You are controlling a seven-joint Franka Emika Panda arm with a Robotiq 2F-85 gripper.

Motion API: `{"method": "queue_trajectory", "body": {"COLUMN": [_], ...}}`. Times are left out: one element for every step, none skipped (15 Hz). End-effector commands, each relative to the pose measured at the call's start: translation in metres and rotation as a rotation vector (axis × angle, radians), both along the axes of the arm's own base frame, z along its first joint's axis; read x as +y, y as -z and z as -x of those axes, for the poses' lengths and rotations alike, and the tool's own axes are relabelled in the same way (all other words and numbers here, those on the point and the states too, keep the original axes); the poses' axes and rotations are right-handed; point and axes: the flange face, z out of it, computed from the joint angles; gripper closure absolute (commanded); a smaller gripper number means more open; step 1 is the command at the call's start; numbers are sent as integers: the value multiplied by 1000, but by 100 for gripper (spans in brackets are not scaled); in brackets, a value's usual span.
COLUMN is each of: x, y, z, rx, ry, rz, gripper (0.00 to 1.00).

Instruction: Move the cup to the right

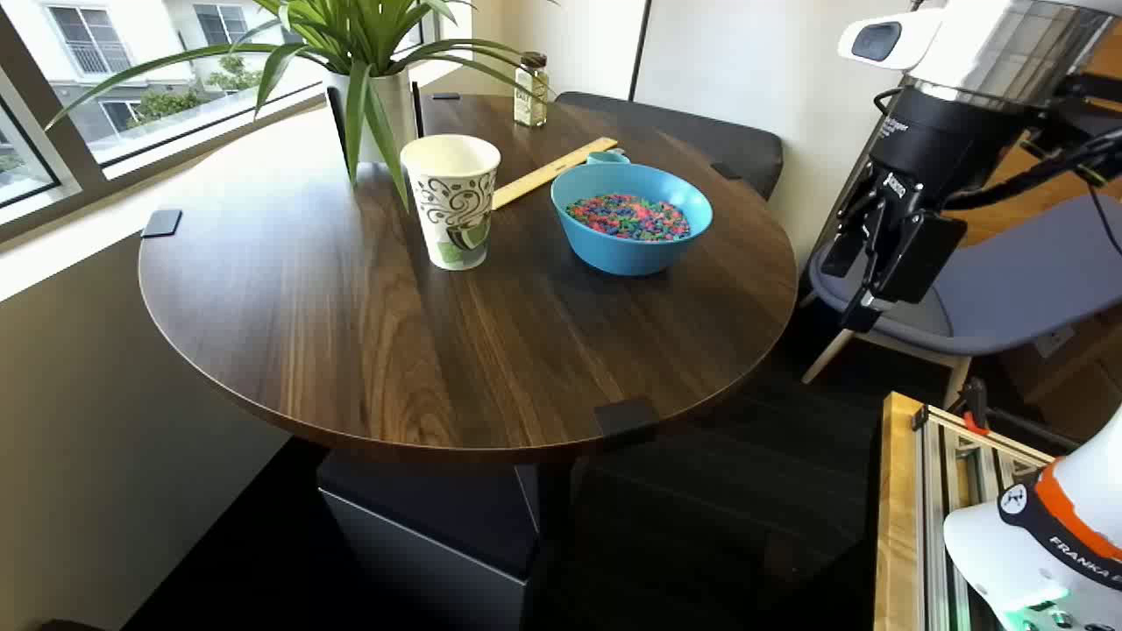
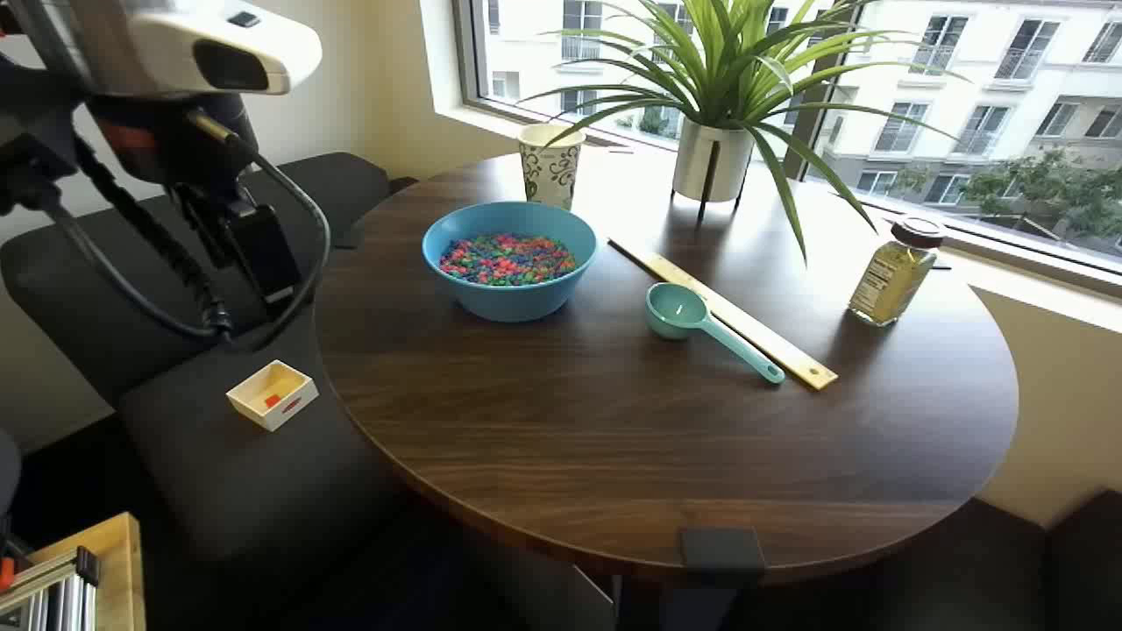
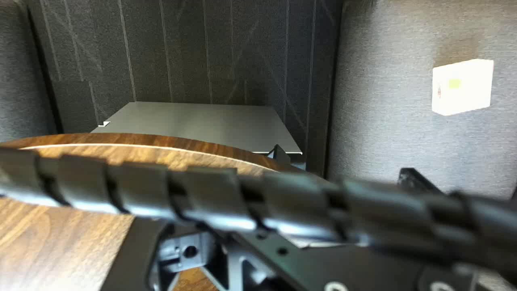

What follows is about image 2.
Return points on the blue bowl of beads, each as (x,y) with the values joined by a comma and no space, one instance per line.
(509,262)

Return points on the small white box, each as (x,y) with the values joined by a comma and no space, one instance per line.
(272,398)

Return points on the wooden ruler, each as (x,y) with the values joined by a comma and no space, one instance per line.
(808,370)

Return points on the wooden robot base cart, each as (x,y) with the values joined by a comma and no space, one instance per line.
(88,581)

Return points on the white plant pot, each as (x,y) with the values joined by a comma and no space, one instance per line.
(709,162)

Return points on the green potted plant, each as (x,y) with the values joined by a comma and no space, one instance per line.
(729,64)

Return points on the small glass bottle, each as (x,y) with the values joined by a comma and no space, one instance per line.
(895,271)

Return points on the teal measuring scoop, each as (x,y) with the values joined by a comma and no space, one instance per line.
(679,314)

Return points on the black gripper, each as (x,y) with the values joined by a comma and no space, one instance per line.
(242,231)

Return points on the patterned paper cup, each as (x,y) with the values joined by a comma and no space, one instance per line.
(547,162)

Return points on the black table clamp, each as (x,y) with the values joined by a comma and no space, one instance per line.
(720,557)

